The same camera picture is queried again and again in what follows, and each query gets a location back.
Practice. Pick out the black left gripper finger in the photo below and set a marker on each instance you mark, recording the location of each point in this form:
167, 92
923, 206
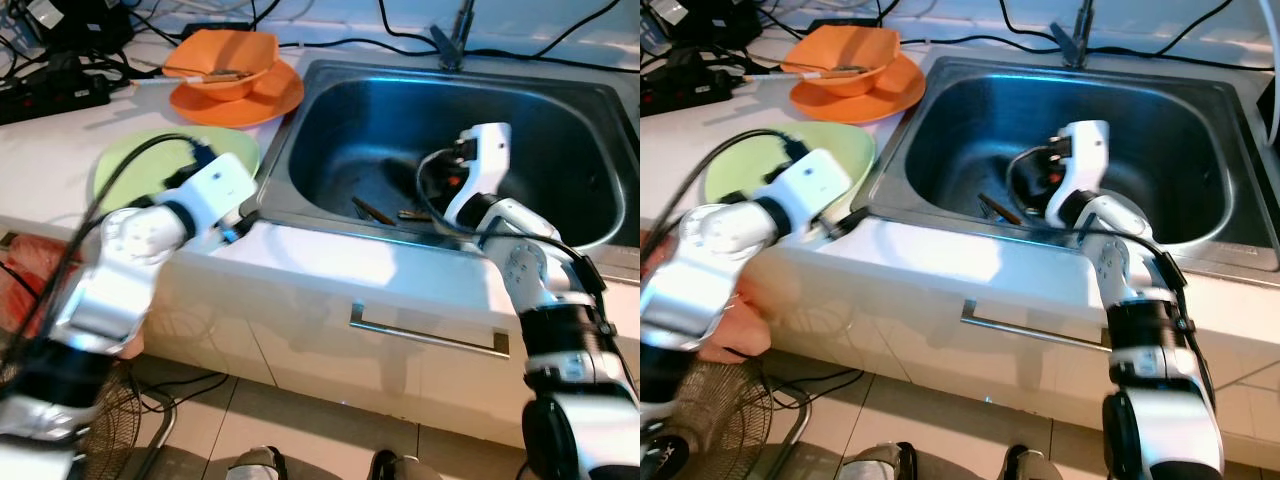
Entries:
848, 222
244, 225

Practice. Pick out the brown chopstick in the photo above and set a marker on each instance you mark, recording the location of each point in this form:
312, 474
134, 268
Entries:
372, 210
1000, 208

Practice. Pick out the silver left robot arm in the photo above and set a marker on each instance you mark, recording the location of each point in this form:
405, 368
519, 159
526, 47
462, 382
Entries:
700, 290
110, 290

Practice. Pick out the stainless steel kitchen sink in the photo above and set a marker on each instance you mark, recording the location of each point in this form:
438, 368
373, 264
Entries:
1180, 140
560, 140

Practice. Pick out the white kitchen cabinet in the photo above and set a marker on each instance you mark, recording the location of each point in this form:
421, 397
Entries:
950, 350
330, 350

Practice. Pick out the green plate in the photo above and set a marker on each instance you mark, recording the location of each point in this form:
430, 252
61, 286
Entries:
860, 145
152, 177

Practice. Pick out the steel sink faucet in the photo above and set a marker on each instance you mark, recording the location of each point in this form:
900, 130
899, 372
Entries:
1068, 45
447, 48

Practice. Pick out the orange plate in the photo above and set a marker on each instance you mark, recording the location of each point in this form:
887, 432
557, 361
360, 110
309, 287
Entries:
890, 100
270, 100

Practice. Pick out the orange plastic bag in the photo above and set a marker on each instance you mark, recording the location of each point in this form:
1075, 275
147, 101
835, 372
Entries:
20, 285
745, 325

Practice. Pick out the slim long utensil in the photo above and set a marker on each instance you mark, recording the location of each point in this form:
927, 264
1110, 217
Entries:
225, 75
840, 70

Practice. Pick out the orange bowl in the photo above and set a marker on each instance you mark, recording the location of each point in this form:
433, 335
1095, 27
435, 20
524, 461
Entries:
845, 45
225, 50

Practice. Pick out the black power strip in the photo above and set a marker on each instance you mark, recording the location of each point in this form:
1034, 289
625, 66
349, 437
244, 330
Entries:
50, 97
690, 90

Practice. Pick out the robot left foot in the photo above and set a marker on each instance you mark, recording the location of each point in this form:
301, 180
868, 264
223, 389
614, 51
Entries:
258, 465
878, 465

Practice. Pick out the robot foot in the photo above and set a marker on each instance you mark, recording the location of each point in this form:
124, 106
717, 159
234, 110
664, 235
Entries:
400, 467
878, 465
258, 465
1030, 467

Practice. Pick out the black power adapter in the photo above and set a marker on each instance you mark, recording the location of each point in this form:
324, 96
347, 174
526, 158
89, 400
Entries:
85, 25
715, 20

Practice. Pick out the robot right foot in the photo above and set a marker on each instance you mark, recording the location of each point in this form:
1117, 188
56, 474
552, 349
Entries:
400, 467
1030, 467

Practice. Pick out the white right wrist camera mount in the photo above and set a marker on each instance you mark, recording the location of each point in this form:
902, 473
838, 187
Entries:
1085, 155
490, 160

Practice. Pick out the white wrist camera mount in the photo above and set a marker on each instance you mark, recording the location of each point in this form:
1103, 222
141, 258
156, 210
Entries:
490, 160
1085, 155
215, 185
815, 185

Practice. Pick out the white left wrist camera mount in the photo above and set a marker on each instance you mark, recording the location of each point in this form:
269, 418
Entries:
815, 185
215, 185

